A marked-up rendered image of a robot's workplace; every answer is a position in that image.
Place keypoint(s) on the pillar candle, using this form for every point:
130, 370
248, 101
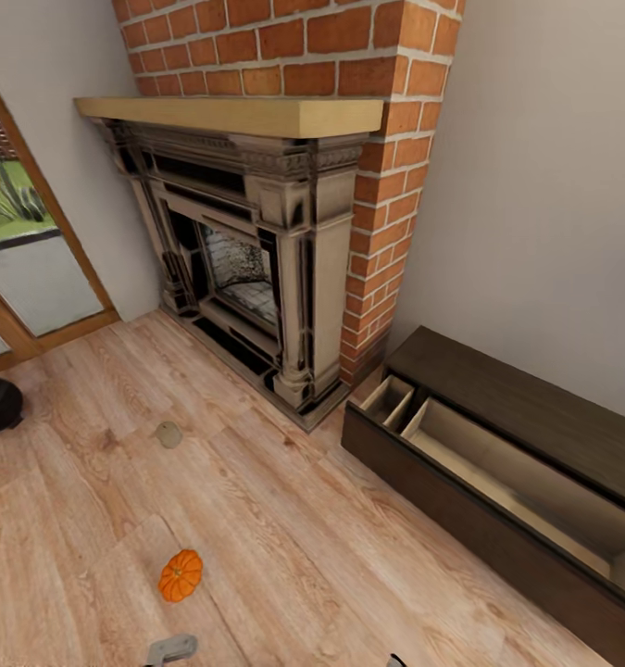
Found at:
168, 434

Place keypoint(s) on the door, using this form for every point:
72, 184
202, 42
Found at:
49, 293

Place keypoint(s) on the pumpkin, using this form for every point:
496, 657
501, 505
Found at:
181, 577

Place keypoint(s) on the wood fireplace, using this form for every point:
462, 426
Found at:
252, 234

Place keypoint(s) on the countertop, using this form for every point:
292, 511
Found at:
293, 118

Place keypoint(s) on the cabinet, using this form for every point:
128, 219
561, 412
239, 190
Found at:
522, 472

